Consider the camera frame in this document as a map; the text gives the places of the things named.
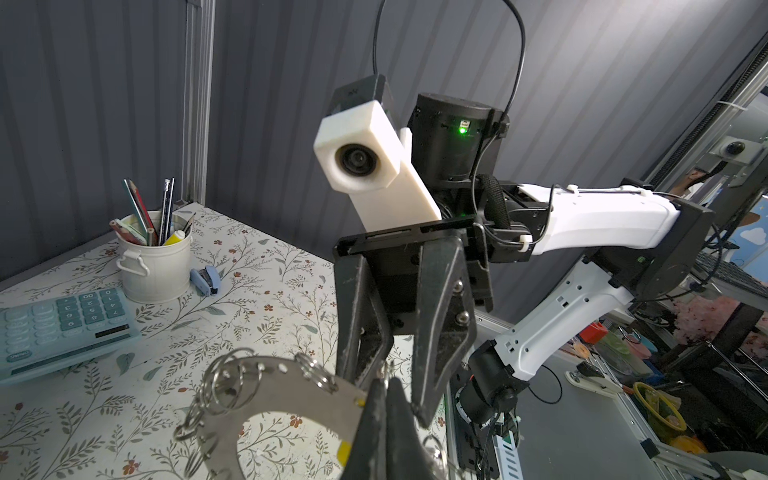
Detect teal calculator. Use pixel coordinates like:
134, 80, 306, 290
1, 287, 141, 387

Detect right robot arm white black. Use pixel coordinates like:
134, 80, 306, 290
313, 71, 714, 426

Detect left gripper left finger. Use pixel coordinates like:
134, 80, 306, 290
340, 379, 387, 480

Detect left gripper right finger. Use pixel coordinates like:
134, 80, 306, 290
385, 378, 435, 480

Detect small blue eraser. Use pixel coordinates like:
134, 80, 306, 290
190, 266, 221, 297

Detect floral table mat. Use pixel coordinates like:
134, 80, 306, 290
1, 204, 340, 479

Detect grey beaded keyring coil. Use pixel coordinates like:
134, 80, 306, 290
173, 347, 451, 480

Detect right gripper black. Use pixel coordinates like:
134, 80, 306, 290
333, 217, 494, 428

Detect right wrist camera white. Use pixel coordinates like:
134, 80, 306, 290
313, 74, 441, 232

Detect white pen cup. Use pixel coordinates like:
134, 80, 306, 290
109, 178, 195, 304

